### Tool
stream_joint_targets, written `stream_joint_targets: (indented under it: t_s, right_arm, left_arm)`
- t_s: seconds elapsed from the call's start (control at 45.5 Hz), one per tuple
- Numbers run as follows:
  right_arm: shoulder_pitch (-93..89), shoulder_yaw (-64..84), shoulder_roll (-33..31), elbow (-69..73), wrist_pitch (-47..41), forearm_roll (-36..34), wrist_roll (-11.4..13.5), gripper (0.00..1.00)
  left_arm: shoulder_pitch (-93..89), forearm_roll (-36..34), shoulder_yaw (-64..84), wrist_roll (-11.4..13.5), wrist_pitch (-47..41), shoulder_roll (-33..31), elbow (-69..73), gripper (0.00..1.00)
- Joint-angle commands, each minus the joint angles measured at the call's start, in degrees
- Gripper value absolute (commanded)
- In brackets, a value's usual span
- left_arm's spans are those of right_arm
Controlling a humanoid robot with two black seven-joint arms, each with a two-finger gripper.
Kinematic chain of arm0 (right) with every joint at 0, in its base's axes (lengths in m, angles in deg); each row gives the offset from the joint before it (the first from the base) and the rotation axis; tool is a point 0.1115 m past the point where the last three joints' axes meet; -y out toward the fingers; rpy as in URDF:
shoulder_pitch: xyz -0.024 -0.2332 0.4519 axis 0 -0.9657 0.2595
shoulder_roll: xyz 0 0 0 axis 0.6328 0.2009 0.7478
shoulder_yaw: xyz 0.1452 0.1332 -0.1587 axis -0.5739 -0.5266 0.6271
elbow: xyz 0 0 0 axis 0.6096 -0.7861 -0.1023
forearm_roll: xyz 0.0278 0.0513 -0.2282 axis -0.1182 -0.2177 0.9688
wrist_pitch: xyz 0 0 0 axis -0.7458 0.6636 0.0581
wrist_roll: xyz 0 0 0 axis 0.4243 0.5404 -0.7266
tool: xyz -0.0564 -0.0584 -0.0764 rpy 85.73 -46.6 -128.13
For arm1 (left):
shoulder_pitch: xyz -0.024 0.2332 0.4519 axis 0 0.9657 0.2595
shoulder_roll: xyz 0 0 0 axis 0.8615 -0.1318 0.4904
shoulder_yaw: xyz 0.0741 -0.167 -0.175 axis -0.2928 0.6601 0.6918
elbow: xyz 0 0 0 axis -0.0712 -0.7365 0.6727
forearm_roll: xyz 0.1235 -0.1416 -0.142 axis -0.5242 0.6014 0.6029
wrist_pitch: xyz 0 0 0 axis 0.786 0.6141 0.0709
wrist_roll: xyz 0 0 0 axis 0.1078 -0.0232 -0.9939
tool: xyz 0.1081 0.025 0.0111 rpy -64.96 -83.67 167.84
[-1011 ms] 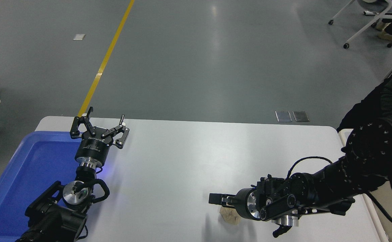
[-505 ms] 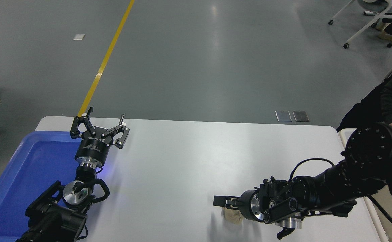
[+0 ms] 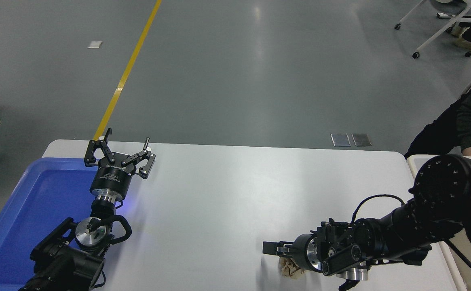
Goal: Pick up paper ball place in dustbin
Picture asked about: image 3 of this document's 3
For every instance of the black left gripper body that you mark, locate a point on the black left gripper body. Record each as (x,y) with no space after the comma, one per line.
(112,180)

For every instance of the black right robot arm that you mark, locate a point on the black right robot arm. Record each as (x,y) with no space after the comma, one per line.
(441,202)

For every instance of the large pale bin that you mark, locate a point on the large pale bin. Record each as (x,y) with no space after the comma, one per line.
(453,266)

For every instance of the blue plastic tray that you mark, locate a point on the blue plastic tray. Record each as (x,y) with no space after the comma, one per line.
(29,210)

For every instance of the metal floor plate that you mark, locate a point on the metal floor plate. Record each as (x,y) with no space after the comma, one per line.
(361,140)
(341,140)

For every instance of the yellow floor tape line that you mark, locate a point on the yellow floor tape line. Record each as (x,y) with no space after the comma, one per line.
(128,68)

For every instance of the white wheeled office chair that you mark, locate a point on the white wheeled office chair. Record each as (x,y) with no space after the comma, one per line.
(447,2)

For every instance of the tan paper ball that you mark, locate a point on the tan paper ball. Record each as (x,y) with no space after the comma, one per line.
(290,270)

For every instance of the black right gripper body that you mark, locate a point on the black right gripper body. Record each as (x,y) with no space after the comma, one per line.
(300,252)

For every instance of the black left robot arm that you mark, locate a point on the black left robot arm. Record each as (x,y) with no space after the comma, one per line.
(63,258)

